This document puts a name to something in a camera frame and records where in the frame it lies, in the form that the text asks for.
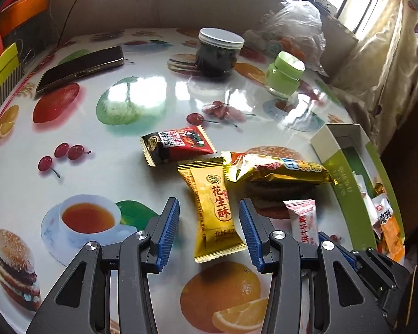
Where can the pink and white snack packet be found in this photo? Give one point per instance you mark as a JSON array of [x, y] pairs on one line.
[[303, 221]]

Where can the cream patterned curtain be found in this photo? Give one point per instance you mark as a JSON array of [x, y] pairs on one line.
[[379, 59]]

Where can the fruit print table cover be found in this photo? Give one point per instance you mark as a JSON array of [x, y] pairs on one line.
[[125, 181]]

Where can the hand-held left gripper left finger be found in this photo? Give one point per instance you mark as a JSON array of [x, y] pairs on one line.
[[167, 233]]

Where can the black smartphone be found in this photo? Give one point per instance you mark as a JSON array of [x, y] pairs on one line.
[[80, 68]]

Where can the dark jar with white lid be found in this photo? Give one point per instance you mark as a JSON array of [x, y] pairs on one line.
[[217, 55]]

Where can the yellow peanut candy packet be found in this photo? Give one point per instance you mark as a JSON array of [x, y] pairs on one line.
[[214, 208]]

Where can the yellow green box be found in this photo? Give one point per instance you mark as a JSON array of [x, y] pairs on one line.
[[1, 73]]

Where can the red and black snack packet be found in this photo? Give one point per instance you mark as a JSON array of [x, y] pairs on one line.
[[179, 142]]

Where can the orange storage box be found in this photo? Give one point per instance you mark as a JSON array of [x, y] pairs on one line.
[[24, 10]]

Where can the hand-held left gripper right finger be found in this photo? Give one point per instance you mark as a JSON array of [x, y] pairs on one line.
[[250, 236]]

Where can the green plastic jar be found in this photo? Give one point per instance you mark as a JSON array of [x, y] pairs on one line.
[[284, 74]]

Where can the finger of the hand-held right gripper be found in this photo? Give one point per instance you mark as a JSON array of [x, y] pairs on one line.
[[379, 268], [341, 252]]

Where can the clear plastic bag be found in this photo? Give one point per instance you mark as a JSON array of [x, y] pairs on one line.
[[296, 17]]

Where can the long gold snack bar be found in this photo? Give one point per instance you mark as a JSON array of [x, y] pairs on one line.
[[282, 170]]

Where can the orange and white snack packet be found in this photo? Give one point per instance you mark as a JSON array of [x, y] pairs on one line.
[[390, 229]]

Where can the orange packet in bag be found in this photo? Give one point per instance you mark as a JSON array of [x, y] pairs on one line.
[[292, 47]]

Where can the green and white cardboard box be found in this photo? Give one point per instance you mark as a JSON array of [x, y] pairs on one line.
[[345, 170]]

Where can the red and white snack packet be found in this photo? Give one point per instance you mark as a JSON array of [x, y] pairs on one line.
[[365, 198]]

